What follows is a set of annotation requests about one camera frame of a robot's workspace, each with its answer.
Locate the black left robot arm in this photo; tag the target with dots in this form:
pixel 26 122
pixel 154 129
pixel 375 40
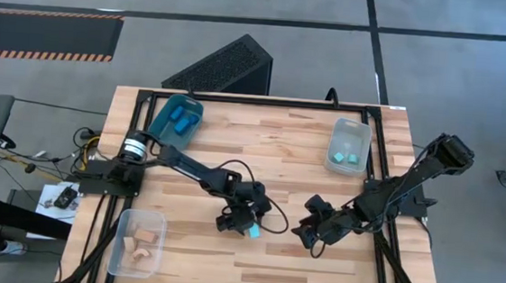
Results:
pixel 192 170

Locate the black perforated computer case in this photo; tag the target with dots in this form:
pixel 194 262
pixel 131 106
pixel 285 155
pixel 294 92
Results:
pixel 222 67

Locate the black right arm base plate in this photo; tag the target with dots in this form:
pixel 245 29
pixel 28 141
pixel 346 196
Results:
pixel 424 202

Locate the translucent white plastic bin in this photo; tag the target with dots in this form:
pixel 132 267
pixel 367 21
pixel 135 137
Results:
pixel 349 135

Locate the natural wooden arch block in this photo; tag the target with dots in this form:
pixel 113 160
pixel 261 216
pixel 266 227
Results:
pixel 141 254

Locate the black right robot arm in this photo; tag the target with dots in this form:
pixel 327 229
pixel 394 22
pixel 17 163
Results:
pixel 412 183

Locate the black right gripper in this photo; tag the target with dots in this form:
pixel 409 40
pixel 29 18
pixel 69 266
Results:
pixel 330 222

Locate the blue cylinder block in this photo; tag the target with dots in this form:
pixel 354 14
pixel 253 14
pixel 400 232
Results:
pixel 176 113

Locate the clear plastic bin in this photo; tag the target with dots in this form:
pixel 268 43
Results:
pixel 139 270

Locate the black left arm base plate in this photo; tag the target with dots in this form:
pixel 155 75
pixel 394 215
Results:
pixel 96 184

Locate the white paper sheet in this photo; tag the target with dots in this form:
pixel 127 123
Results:
pixel 47 191

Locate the small natural wooden block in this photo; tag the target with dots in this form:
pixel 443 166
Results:
pixel 128 244

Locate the white power strip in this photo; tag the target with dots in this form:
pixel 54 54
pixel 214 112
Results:
pixel 11 247

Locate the black desk beam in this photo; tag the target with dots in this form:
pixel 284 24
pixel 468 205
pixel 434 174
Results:
pixel 16 217

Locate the light teal cube block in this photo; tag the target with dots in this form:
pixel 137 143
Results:
pixel 338 157

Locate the small black device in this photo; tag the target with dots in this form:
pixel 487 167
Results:
pixel 65 197

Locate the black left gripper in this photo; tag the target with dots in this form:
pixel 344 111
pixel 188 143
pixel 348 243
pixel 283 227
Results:
pixel 233 221

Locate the dark teal plastic bin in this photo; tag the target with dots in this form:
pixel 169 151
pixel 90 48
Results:
pixel 163 130

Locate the blue rectangular block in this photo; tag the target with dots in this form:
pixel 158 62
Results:
pixel 183 125

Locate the black aluminium table frame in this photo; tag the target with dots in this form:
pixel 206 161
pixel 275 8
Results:
pixel 283 103

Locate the black hazard-striped floor mat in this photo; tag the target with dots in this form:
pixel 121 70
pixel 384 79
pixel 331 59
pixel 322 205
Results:
pixel 44 32

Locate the natural wooden rectangular block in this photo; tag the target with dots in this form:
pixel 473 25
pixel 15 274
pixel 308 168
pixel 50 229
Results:
pixel 145 235

